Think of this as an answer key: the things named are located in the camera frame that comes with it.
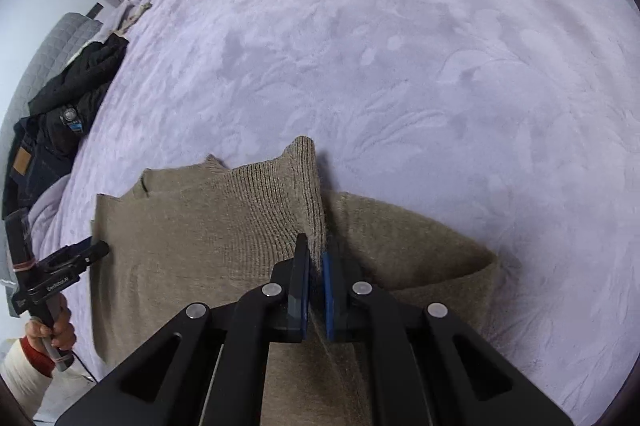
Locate grey quilted headboard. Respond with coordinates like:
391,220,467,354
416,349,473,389
0,11,103,142

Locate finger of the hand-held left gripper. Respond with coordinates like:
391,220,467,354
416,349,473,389
37,236,110,279

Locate black jacket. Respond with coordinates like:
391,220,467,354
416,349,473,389
27,34,130,157

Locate dark blue jeans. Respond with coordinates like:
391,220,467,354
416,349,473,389
2,116,76,219

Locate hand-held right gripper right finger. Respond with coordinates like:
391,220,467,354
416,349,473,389
321,251,575,426

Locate lavender plush blanket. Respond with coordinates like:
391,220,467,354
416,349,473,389
30,0,640,426

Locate beige cloth strap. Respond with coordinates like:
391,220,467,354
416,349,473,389
111,1,153,38

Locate brown knit sweater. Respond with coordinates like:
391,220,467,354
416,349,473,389
90,135,507,426

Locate person's left hand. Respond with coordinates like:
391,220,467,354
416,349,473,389
26,293,76,359

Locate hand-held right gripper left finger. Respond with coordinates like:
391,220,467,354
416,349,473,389
55,233,311,426

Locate black cable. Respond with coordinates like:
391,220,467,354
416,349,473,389
72,352,98,383

